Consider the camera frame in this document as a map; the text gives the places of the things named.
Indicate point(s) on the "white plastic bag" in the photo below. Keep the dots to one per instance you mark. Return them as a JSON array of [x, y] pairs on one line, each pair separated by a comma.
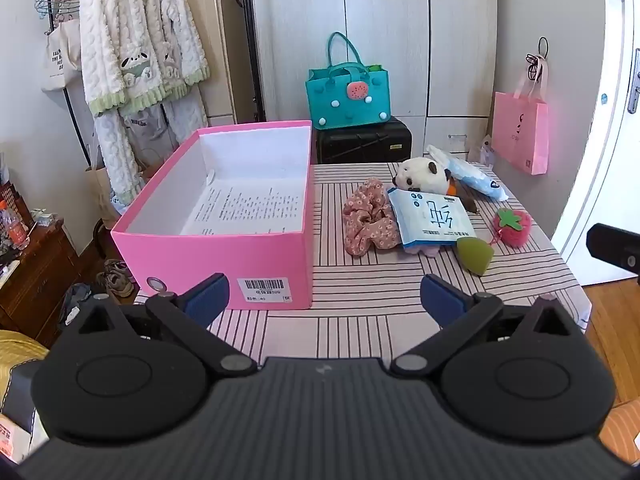
[[484, 152]]

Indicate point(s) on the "white cotton pads pack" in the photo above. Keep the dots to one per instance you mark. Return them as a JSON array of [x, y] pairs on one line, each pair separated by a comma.
[[475, 177]]

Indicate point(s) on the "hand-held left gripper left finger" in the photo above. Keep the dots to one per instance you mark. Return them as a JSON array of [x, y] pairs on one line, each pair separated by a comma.
[[210, 296]]

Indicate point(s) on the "brown paper bag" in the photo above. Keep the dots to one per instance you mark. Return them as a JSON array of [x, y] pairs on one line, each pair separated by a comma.
[[100, 190]]

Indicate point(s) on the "beige canvas tote bag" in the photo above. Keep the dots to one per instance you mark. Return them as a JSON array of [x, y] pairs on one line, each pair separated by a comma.
[[60, 60]]

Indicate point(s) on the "printed paper sheet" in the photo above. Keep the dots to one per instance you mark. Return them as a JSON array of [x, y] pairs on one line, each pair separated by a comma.
[[240, 210]]

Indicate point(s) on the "brown wooden cabinet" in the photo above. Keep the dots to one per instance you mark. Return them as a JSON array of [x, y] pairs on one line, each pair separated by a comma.
[[35, 280]]

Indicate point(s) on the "white blue wipes pack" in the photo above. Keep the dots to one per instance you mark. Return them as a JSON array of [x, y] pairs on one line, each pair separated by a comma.
[[430, 215]]

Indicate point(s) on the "white wardrobe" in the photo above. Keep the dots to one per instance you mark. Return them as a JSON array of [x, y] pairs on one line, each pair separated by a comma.
[[390, 35]]

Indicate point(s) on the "orange drink bottle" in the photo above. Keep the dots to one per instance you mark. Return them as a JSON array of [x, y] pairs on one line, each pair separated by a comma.
[[17, 232]]

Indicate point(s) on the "white green fleece pajama jacket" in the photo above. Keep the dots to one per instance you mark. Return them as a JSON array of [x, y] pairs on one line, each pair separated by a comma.
[[125, 35]]

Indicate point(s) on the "teal felt tote bag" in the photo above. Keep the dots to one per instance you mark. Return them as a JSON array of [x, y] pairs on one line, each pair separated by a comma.
[[345, 100]]

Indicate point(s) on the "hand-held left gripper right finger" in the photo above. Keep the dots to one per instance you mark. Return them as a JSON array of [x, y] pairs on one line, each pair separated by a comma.
[[442, 301]]

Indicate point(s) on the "white fleece pajama pants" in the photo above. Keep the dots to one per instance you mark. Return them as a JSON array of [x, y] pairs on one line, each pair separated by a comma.
[[115, 150]]

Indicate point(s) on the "white brown panda plush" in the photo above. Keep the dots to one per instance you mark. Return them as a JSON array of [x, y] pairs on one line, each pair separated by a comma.
[[422, 172]]

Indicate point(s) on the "green makeup sponge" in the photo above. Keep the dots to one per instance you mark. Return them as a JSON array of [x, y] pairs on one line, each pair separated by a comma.
[[475, 255]]

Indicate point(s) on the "black clothes rack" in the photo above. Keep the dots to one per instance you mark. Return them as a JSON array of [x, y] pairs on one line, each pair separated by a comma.
[[250, 35]]

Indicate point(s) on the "red strawberry sponge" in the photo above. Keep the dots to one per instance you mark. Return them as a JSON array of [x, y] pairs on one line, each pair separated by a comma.
[[515, 227]]

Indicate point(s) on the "white door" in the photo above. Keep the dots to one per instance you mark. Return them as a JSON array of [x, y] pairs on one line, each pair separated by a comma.
[[600, 160]]

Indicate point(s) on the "yellow woven item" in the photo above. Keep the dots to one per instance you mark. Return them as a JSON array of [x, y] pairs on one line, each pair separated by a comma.
[[20, 355]]

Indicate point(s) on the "pink paper gift bag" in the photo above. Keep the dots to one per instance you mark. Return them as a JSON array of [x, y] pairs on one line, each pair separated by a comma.
[[520, 130]]

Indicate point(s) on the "pink cardboard box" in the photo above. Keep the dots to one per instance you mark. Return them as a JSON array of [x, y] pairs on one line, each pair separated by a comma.
[[210, 255]]

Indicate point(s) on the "beige sneakers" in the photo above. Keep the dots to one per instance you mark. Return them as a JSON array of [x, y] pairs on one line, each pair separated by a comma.
[[117, 280]]

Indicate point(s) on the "pink floral scrunchie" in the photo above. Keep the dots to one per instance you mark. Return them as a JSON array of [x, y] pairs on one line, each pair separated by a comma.
[[367, 230]]

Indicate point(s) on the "black hard suitcase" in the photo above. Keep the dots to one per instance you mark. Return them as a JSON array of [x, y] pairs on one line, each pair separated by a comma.
[[360, 145]]

